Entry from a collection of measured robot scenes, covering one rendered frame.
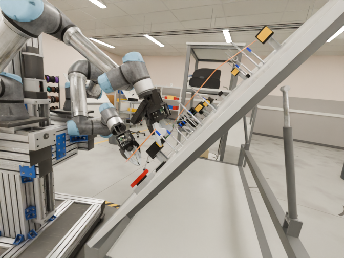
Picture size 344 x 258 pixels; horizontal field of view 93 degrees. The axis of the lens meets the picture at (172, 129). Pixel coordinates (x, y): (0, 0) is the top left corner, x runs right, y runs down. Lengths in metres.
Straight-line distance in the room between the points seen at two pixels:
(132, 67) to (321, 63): 8.10
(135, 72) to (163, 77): 8.54
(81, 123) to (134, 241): 0.58
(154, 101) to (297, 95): 7.76
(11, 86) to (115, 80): 0.61
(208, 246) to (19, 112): 1.10
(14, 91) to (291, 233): 1.29
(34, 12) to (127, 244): 0.90
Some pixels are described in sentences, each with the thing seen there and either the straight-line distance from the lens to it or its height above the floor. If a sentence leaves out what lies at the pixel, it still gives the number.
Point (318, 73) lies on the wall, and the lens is 8.40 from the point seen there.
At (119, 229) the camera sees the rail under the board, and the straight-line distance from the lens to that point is 0.77.
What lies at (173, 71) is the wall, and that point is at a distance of 8.94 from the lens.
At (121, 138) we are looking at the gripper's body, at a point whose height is 1.16.
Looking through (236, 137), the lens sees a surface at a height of 0.61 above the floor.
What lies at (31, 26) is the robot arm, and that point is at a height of 1.56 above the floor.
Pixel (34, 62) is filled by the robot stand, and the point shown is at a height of 1.48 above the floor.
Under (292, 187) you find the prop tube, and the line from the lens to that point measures 0.60.
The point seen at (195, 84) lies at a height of 1.49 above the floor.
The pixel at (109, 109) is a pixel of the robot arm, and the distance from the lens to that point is 0.85.
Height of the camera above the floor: 1.37
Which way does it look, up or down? 12 degrees down
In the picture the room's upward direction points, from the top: 6 degrees clockwise
